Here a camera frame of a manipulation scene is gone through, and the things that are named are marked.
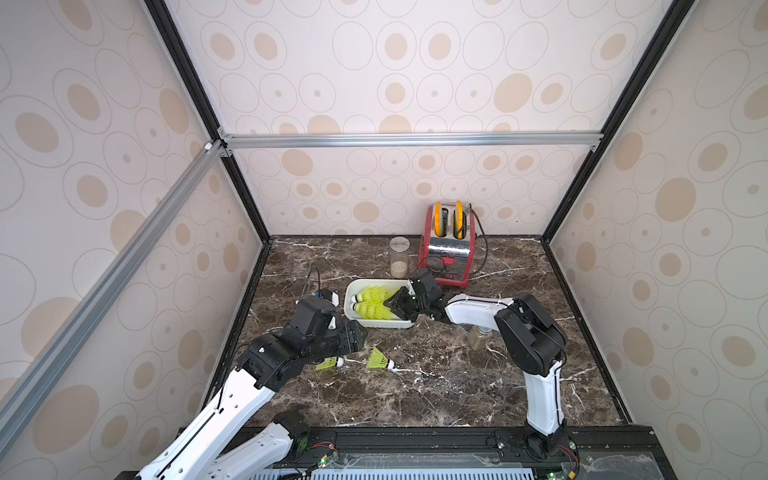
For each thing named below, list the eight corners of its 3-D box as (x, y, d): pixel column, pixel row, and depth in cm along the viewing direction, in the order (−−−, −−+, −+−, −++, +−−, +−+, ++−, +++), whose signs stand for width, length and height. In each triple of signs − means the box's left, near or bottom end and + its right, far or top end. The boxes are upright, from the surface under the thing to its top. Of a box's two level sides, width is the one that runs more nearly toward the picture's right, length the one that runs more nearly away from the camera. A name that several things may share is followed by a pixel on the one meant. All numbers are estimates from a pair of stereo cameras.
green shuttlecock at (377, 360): (367, 367, 89) (366, 361, 85) (373, 352, 92) (373, 346, 88) (391, 375, 87) (391, 370, 84) (396, 360, 90) (396, 354, 87)
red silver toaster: (421, 287, 107) (426, 249, 91) (417, 241, 122) (421, 201, 106) (469, 287, 107) (482, 249, 91) (459, 241, 122) (469, 201, 106)
